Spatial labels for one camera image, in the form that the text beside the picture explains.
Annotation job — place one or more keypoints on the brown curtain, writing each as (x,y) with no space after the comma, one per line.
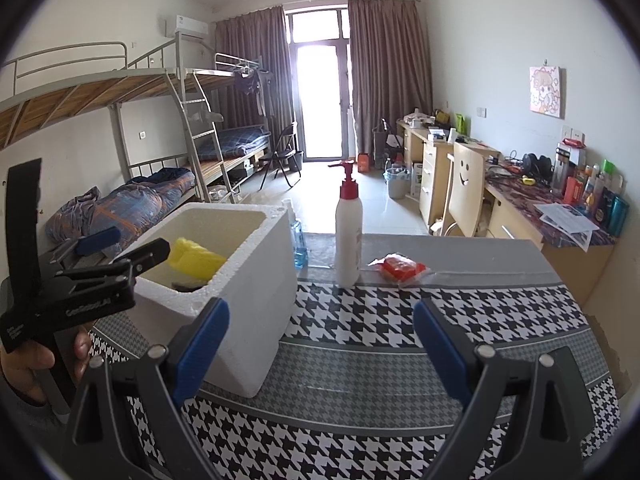
(390,85)
(250,40)

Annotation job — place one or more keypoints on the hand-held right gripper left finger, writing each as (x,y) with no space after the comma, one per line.
(200,345)

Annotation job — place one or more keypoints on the printed paper sheets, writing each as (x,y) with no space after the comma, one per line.
(565,222)

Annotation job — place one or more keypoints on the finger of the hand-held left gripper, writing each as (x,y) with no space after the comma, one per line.
(97,241)
(145,255)

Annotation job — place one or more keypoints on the yellow foam net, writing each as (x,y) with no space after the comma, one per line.
(192,260)

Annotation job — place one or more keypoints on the wooden smiley chair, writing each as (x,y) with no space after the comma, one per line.
(465,185)

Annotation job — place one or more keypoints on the row of toiletry bottles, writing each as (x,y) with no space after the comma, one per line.
(600,200)

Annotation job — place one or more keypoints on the glass balcony door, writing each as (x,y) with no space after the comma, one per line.
(320,95)

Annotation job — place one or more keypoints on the white foam box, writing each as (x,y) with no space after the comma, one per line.
(250,310)

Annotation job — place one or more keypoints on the wooden desk with patterned cover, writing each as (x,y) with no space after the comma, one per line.
(565,270)

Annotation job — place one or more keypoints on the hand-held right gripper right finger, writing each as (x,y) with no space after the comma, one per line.
(440,345)

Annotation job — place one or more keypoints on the red snack packet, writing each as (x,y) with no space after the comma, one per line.
(397,267)

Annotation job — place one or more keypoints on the dark hanging clothes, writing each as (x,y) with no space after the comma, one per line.
(248,82)

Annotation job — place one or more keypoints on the blue spray bottle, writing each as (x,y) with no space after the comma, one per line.
(297,250)

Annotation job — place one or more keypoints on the person's left hand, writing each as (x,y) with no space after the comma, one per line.
(25,367)

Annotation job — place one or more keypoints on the person's left forearm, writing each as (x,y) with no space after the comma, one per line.
(25,425)

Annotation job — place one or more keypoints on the white air conditioner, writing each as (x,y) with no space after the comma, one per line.
(186,27)

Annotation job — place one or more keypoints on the green paper bag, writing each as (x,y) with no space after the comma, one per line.
(461,124)

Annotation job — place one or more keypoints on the grey trash bin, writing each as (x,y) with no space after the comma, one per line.
(397,185)

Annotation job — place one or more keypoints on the blue plaid quilt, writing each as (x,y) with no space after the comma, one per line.
(130,200)

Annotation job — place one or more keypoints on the grey metal bunk bed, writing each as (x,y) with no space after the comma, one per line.
(215,72)
(75,87)

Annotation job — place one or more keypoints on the wooden desk with drawers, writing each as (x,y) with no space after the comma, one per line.
(430,180)

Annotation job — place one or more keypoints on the black headphones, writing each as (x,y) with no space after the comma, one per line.
(536,166)

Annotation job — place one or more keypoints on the blue plaid mattress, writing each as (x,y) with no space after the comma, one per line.
(235,141)

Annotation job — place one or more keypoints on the black folding chair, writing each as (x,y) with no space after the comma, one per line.
(282,155)

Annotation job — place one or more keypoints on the orange floor container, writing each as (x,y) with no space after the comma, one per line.
(365,162)

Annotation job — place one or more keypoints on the white pump lotion bottle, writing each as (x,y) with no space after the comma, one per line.
(347,240)

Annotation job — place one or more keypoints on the pink cartoon wall poster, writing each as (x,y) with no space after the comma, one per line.
(545,91)

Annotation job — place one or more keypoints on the houndstooth tablecloth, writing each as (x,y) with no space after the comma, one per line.
(375,320)

